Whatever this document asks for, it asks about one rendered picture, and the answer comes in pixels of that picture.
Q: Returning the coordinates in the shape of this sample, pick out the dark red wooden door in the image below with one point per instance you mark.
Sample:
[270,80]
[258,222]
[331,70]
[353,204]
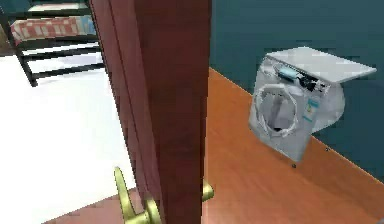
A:
[166,83]

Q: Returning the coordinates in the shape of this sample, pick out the white washing machine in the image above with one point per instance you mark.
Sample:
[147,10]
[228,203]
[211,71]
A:
[293,110]

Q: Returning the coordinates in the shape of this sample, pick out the black metal shelf rack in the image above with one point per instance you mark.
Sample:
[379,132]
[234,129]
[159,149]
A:
[50,50]

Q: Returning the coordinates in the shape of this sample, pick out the red checked folded cloth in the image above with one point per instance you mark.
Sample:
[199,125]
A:
[46,28]

